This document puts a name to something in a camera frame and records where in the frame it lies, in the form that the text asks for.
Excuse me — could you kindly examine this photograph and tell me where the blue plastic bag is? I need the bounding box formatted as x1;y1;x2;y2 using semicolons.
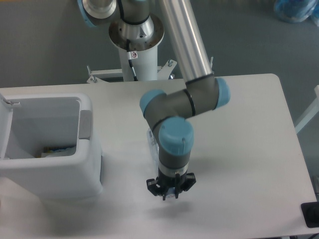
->
273;0;319;23

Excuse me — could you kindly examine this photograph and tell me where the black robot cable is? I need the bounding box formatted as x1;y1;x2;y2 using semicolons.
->
126;38;139;82

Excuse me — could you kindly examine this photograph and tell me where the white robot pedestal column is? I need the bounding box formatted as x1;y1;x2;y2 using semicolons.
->
108;13;165;82

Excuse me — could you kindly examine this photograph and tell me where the black device at table edge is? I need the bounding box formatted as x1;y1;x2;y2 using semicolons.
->
301;202;319;228

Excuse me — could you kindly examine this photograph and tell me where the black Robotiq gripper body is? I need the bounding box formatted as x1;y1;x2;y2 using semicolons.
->
157;173;175;196

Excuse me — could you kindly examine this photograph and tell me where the white trash can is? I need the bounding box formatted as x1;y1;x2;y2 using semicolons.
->
0;93;103;199

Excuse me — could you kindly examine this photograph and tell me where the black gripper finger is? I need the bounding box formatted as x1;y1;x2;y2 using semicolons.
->
146;178;167;201
174;173;196;199

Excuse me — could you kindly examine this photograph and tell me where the crushed clear plastic bottle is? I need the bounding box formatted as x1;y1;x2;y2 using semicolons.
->
147;128;175;199

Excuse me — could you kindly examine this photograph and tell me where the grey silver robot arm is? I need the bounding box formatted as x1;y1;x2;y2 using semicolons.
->
77;0;230;199

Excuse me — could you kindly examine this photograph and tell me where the white frame leg right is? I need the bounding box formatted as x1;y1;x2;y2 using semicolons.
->
295;85;319;134

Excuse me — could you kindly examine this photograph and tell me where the white base frame with bolts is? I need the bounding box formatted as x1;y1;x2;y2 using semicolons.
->
88;55;215;85

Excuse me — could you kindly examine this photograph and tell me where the trash inside the can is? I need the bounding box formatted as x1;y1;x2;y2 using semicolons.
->
35;145;76;158

